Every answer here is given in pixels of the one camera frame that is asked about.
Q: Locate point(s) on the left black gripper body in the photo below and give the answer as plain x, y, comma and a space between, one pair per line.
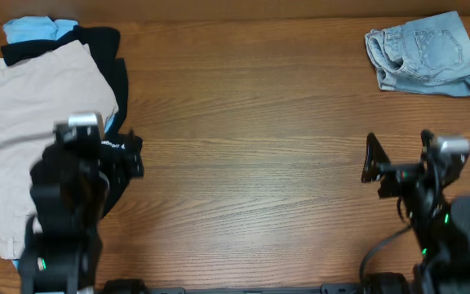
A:
126, 154

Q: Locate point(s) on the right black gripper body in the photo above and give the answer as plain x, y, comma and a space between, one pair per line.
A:
398, 181

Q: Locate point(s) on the beige cotton shorts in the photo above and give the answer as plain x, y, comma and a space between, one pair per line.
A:
35, 94

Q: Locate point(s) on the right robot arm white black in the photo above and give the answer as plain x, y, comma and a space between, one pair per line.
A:
442, 228

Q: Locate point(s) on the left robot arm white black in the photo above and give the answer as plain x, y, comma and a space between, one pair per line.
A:
74, 184

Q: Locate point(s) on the black garment with white logo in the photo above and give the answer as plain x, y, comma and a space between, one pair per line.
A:
103, 43

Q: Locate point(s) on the folded light blue denim shorts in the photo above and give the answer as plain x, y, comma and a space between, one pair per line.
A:
428, 56

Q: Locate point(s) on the light blue garment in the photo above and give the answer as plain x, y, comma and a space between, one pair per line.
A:
37, 28

